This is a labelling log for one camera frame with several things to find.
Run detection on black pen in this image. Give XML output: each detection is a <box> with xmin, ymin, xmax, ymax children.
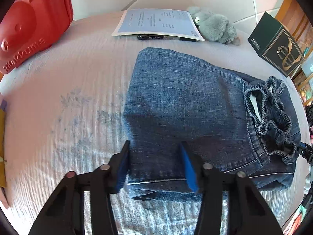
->
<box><xmin>137</xmin><ymin>34</ymin><xmax>197</xmax><ymax>42</ymax></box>

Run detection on white striped bed sheet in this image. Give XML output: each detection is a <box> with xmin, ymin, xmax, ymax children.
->
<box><xmin>1</xmin><ymin>12</ymin><xmax>281</xmax><ymax>234</ymax></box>

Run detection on red bear suitcase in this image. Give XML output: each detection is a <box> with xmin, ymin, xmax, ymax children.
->
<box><xmin>1</xmin><ymin>0</ymin><xmax>73</xmax><ymax>74</ymax></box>

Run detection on dark green gift box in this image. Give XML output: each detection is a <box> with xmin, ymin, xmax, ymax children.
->
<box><xmin>248</xmin><ymin>12</ymin><xmax>303</xmax><ymax>77</ymax></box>

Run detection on grey plush toy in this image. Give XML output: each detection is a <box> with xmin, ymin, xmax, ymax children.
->
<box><xmin>187</xmin><ymin>6</ymin><xmax>240</xmax><ymax>46</ymax></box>

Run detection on blue denim jeans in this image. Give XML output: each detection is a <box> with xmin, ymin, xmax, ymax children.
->
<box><xmin>122</xmin><ymin>48</ymin><xmax>301</xmax><ymax>202</ymax></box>

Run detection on white paper booklet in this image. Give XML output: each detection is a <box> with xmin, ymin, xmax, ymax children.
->
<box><xmin>112</xmin><ymin>9</ymin><xmax>204</xmax><ymax>41</ymax></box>

